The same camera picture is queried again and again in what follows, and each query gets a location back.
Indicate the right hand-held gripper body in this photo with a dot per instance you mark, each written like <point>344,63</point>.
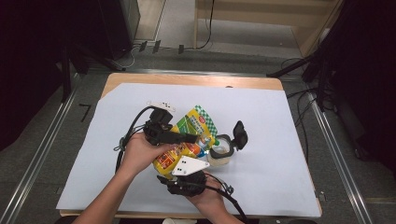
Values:
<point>188,183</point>

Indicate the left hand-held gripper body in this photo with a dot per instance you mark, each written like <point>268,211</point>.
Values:
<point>157,130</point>

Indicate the green yellow refill pouch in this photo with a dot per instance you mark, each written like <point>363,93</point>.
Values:
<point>196,124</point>

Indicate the clear jar with dark lid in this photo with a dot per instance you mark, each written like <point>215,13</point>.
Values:
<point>222,152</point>

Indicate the person's right hand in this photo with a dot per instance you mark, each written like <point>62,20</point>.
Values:
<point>210,200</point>

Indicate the person's left hand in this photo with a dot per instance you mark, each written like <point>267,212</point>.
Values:
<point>137,155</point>

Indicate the white rounded object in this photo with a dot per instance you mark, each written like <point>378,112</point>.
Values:
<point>179,221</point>

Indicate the white paper sheet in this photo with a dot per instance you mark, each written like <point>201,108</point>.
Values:
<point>109,124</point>

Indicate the wooden table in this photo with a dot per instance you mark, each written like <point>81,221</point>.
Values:
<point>186,79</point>

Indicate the black metal stand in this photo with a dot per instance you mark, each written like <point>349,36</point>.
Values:
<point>66,77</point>

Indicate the dark rounded object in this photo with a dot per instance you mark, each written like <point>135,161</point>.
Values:
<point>63,221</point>

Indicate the black cabinet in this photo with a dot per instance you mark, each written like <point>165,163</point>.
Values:
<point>115,28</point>

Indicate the black tripod stand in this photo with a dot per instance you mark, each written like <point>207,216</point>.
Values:
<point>314,59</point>

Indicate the metal floor rail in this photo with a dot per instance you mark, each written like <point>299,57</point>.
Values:
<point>339,161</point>
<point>40,155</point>

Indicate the light wooden frame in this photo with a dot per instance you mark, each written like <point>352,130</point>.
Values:
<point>249,7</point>

